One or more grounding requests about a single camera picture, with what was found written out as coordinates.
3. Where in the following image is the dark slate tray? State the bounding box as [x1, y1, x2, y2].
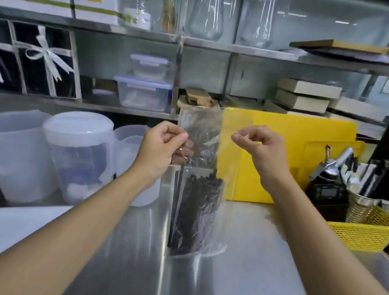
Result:
[301, 41, 389, 69]

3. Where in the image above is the black digital scale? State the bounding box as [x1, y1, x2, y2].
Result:
[304, 178, 352, 211]

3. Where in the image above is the bundle of black straws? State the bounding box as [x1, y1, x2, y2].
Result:
[162, 163, 228, 263]

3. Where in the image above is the clear plastic canister white lid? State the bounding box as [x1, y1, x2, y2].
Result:
[31, 105, 125, 211]

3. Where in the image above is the small glass jar white label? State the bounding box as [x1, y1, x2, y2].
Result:
[121, 0, 156, 31]

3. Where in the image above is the person's left hand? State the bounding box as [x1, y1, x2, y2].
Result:
[129, 117, 198, 196]

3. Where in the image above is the yellow plastic mesh basket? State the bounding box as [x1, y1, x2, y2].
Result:
[322, 198, 389, 257]

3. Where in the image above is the person's right hand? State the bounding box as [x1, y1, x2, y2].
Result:
[223, 120, 299, 196]

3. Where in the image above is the large clear lidded food container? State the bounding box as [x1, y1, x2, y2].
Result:
[110, 73, 174, 115]

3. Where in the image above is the stainless steel shelf rack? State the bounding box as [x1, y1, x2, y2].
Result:
[0, 0, 389, 162]

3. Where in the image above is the beige flat box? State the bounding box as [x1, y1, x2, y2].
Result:
[274, 88, 332, 115]
[262, 99, 328, 121]
[276, 76, 343, 101]

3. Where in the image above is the white flat box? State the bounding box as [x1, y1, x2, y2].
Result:
[327, 94, 389, 124]

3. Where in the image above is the translucent plastic measuring pitcher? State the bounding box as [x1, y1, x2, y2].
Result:
[102, 120, 171, 211]
[0, 103, 71, 209]

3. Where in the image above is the clear glass carafe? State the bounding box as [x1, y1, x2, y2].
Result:
[238, 0, 282, 51]
[185, 0, 229, 43]

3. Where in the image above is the small clear lidded food container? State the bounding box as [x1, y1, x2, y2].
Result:
[127, 52, 171, 83]

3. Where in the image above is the person's right forearm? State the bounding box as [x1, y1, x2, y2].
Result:
[243, 169, 389, 295]

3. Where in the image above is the large yellow cutting board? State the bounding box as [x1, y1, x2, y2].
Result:
[209, 100, 360, 218]

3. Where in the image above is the wooden block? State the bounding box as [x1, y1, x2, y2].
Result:
[182, 86, 218, 109]

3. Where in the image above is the clear plastic straw bag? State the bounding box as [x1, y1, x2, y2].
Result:
[156, 100, 249, 266]

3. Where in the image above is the steel utensil cup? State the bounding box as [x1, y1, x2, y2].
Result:
[344, 190, 382, 228]

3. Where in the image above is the wooden board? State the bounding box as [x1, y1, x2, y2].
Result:
[289, 31, 389, 63]

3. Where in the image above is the person's left forearm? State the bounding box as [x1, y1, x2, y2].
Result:
[0, 145, 163, 295]

